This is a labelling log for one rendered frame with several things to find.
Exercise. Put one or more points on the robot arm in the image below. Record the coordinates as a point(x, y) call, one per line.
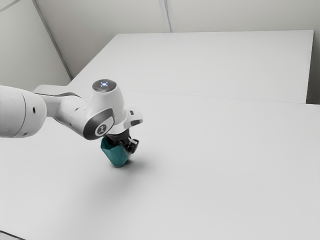
point(72, 112)

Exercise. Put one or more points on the teal faceted mug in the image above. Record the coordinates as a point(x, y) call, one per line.
point(115, 153)

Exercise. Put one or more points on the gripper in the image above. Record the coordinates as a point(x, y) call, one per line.
point(117, 138)

